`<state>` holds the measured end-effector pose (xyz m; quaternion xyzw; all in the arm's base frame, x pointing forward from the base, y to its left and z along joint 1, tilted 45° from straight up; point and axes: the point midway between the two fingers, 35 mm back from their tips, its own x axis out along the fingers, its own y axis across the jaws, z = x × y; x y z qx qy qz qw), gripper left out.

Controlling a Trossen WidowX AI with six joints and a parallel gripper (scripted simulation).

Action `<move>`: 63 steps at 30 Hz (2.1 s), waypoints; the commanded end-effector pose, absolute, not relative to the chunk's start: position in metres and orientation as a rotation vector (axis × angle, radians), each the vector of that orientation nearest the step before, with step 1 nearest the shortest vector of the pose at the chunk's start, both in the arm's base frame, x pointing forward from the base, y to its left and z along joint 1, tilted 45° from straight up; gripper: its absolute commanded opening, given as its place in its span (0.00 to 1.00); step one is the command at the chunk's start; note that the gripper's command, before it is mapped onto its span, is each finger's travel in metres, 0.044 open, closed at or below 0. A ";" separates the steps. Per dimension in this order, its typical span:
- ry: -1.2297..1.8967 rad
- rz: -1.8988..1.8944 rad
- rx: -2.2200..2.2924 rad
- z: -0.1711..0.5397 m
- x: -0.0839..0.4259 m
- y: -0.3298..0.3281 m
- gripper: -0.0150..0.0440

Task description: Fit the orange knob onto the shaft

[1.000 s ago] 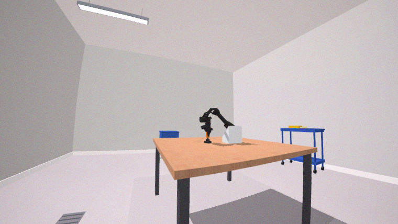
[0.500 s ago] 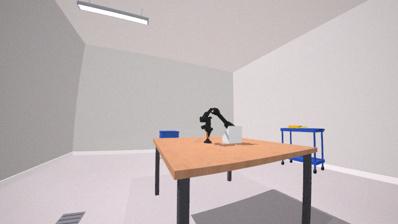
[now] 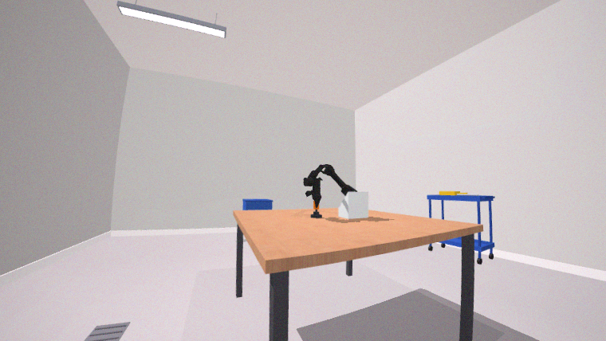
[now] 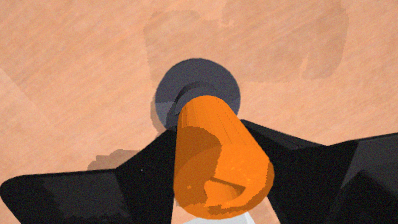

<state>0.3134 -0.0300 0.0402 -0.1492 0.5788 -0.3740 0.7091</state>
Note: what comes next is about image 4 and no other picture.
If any orange knob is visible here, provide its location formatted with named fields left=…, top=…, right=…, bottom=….
left=173, top=95, right=274, bottom=219

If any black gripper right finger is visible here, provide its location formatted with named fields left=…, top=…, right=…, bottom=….
left=239, top=119, right=398, bottom=224

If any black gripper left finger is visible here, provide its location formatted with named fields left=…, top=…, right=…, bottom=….
left=0, top=126, right=177, bottom=224

